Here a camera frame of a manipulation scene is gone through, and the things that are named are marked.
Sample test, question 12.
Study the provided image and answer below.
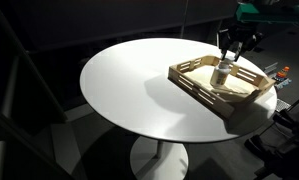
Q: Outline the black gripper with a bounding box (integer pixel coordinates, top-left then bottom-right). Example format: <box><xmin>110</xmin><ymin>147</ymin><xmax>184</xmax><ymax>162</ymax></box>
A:
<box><xmin>216</xmin><ymin>22</ymin><xmax>264</xmax><ymax>63</ymax></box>

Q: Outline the white round bottle lid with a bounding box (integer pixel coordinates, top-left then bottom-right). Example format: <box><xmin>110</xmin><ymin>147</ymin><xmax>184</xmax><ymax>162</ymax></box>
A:
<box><xmin>220</xmin><ymin>58</ymin><xmax>236</xmax><ymax>67</ymax></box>

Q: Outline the white bottle with orange label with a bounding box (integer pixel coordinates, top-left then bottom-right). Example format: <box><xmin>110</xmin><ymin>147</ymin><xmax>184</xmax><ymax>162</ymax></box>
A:
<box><xmin>209</xmin><ymin>63</ymin><xmax>232</xmax><ymax>89</ymax></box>

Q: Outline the light wooden slotted tray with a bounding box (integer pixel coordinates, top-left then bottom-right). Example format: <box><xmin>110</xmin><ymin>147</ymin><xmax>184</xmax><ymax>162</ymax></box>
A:
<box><xmin>167</xmin><ymin>54</ymin><xmax>277</xmax><ymax>122</ymax></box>

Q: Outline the orange plastic toy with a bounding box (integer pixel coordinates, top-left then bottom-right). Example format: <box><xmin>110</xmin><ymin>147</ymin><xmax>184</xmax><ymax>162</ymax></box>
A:
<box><xmin>275</xmin><ymin>65</ymin><xmax>292</xmax><ymax>81</ymax></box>

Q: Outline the blue printed flat pack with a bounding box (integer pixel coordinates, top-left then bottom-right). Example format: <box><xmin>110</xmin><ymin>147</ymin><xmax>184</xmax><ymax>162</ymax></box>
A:
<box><xmin>273</xmin><ymin>77</ymin><xmax>294</xmax><ymax>91</ymax></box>

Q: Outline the perforated metal breadboard plate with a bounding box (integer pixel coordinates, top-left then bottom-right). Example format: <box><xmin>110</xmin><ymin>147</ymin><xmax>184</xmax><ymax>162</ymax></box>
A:
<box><xmin>274</xmin><ymin>98</ymin><xmax>292</xmax><ymax>113</ymax></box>

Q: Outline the small grey metal bracket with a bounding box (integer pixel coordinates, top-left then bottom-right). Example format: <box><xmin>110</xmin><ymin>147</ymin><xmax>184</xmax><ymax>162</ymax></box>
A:
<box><xmin>262</xmin><ymin>61</ymin><xmax>279</xmax><ymax>76</ymax></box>

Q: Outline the green camera mount bracket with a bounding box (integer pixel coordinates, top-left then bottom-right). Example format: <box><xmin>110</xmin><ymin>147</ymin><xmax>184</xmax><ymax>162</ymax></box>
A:
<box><xmin>234</xmin><ymin>1</ymin><xmax>299</xmax><ymax>25</ymax></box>

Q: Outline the white round table pedestal base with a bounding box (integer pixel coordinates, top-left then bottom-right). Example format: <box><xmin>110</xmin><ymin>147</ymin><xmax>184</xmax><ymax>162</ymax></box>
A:
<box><xmin>129</xmin><ymin>135</ymin><xmax>190</xmax><ymax>180</ymax></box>

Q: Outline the grey metal frame post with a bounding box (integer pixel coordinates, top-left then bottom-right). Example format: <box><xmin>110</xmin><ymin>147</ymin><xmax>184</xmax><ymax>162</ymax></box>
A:
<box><xmin>0</xmin><ymin>54</ymin><xmax>22</xmax><ymax>180</ymax></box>

